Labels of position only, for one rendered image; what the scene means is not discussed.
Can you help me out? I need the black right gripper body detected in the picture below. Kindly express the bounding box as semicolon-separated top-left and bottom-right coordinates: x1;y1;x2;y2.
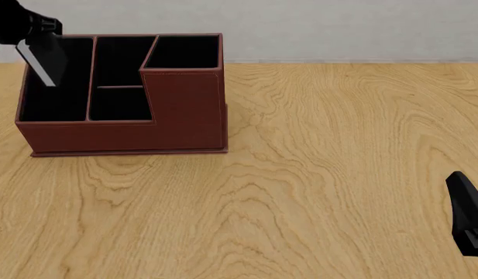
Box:
453;228;478;258

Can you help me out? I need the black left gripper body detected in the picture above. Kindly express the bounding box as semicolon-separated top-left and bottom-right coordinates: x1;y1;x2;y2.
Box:
26;11;64;45

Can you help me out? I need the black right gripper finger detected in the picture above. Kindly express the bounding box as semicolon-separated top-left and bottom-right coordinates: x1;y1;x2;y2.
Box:
445;170;478;235

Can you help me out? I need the black book with white pages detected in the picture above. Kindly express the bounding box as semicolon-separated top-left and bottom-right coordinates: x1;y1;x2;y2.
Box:
15;32;70;88

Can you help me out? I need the red-brown desk caddy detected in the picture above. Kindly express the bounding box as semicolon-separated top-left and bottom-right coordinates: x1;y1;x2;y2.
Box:
14;33;229;158

